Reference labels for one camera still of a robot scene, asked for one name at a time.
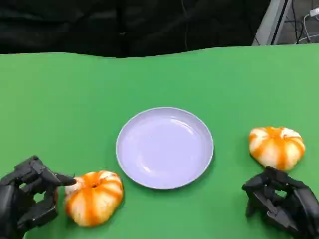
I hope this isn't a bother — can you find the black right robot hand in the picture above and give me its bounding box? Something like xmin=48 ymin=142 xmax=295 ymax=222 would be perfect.
xmin=241 ymin=166 xmax=319 ymax=239

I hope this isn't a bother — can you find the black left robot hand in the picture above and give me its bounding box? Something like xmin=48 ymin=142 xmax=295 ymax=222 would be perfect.
xmin=0 ymin=155 xmax=77 ymax=239

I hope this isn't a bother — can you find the orange and white bread roll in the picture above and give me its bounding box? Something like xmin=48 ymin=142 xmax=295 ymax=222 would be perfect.
xmin=248 ymin=126 xmax=306 ymax=171
xmin=63 ymin=170 xmax=124 ymax=228

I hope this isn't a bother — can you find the green table cloth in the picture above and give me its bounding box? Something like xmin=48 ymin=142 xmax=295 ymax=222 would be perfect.
xmin=0 ymin=42 xmax=319 ymax=239

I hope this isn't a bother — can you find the lilac plate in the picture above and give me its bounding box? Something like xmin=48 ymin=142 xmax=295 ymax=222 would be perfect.
xmin=116 ymin=107 xmax=214 ymax=190

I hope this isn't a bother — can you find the black backdrop curtain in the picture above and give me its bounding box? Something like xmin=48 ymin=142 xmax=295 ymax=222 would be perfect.
xmin=0 ymin=0 xmax=271 ymax=58

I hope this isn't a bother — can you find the white background cable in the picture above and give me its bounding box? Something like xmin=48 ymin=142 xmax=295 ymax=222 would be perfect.
xmin=298 ymin=13 xmax=319 ymax=44

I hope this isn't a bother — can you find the grey metal post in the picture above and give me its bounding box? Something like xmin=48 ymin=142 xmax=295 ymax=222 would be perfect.
xmin=252 ymin=0 xmax=292 ymax=46

